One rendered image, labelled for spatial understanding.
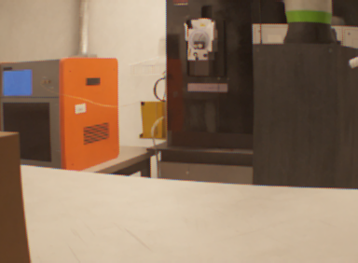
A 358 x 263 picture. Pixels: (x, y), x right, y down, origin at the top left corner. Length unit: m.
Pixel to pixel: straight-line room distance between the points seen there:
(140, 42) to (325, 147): 2.51
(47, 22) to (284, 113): 2.98
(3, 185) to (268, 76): 1.09
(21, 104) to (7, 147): 1.71
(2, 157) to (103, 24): 3.51
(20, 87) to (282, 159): 1.07
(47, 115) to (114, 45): 1.87
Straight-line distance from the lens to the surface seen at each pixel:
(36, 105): 1.87
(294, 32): 1.27
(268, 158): 1.27
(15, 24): 4.21
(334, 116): 1.18
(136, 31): 3.57
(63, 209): 0.68
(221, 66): 2.16
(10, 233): 0.21
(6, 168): 0.21
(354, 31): 2.08
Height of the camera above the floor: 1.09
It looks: 7 degrees down
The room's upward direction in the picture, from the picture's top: straight up
